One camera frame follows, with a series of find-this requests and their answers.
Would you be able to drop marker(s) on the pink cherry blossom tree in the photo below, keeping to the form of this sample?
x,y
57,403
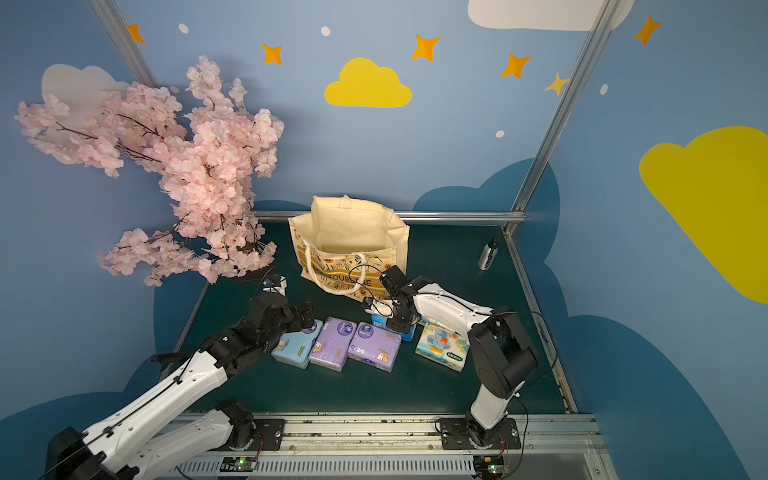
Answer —
x,y
206,160

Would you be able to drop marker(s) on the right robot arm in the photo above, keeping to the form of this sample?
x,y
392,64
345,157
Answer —
x,y
503,353

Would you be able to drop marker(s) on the right vertical frame post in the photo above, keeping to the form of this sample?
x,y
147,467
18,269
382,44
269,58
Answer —
x,y
584,65

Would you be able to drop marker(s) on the white Toni&Guy spray bottle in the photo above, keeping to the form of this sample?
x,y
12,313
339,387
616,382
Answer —
x,y
488,255

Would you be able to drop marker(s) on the cream canvas tote bag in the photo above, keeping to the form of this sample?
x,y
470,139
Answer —
x,y
343,245

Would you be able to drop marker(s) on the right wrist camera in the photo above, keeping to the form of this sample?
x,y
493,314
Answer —
x,y
393,279

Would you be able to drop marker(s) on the blue floral tissue pack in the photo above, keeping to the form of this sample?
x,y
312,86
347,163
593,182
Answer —
x,y
382,321

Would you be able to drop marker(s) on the left green circuit board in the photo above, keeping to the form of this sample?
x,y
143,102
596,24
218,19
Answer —
x,y
238,465

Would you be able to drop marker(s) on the colourful cartoon tissue pack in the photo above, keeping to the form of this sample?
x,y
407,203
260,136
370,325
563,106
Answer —
x,y
443,346

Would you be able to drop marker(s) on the vertical frame post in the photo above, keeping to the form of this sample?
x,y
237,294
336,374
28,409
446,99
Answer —
x,y
112,20
584,65

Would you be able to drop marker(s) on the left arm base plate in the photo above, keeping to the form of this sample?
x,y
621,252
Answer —
x,y
260,434

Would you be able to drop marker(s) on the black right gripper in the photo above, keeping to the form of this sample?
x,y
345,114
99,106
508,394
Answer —
x,y
399,318

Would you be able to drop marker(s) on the aluminium front rail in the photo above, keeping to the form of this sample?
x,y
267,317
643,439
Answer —
x,y
324,444

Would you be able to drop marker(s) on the left vertical frame post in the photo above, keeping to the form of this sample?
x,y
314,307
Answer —
x,y
112,20

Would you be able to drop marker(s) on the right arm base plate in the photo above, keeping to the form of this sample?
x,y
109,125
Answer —
x,y
468,434

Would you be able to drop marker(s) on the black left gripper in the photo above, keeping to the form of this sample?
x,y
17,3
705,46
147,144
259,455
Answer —
x,y
303,315

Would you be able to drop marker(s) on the green circuit board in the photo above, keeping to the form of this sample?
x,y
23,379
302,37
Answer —
x,y
238,465
489,468

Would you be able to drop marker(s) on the light blue tissue pack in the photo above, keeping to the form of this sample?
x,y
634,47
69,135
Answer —
x,y
294,348

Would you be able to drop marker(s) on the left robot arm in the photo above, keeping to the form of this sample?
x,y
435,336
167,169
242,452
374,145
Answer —
x,y
130,443

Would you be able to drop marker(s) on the right side frame rail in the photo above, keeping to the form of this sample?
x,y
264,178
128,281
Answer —
x,y
543,331

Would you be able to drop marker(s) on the right green circuit board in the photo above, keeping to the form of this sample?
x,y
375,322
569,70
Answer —
x,y
489,468

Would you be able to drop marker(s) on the purple tissue pack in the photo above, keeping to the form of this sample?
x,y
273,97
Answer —
x,y
374,346
330,349

